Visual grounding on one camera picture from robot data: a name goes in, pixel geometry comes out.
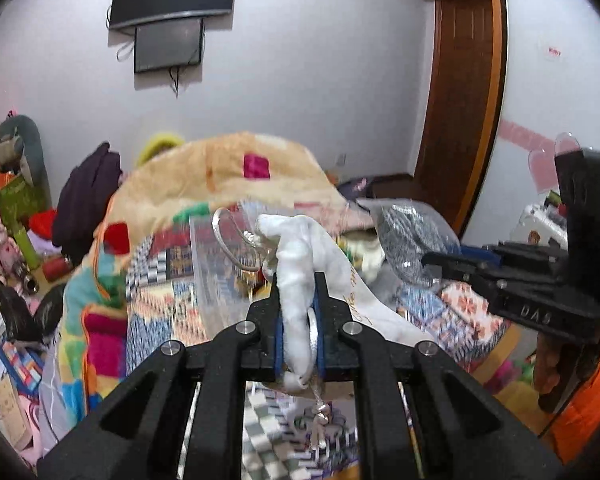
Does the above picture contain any silver sequin pouch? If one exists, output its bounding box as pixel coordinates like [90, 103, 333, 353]
[367, 200, 460, 289]

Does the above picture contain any white drawstring pouch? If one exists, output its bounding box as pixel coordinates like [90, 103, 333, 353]
[256, 214, 432, 396]

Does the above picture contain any white suitcase with stickers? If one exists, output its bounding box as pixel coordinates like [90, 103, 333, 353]
[509, 191, 568, 249]

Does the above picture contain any brown wooden door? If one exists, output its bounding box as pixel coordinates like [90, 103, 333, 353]
[415, 0, 507, 235]

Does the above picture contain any grey purple backpack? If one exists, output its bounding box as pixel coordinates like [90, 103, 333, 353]
[337, 177, 375, 202]

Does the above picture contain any patchwork patterned cloth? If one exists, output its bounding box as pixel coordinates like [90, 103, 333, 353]
[124, 228, 512, 480]

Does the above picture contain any clear plastic storage box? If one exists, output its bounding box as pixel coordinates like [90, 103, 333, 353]
[188, 202, 374, 338]

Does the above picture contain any pink bunny toy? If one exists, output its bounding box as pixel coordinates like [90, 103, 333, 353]
[0, 214, 23, 278]

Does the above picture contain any dark purple jacket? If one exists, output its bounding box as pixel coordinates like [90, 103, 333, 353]
[52, 142, 122, 266]

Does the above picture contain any green cardboard box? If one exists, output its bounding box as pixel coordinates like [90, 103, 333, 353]
[0, 176, 48, 229]

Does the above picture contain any beige fleece blanket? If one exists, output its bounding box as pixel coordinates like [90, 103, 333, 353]
[56, 132, 373, 425]

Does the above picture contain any yellow round cushion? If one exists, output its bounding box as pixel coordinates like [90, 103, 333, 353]
[135, 132, 185, 167]

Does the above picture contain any grey plush toy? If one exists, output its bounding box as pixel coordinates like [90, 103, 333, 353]
[0, 115, 46, 186]

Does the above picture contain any small wall monitor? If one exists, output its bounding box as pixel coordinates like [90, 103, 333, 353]
[134, 18, 204, 74]

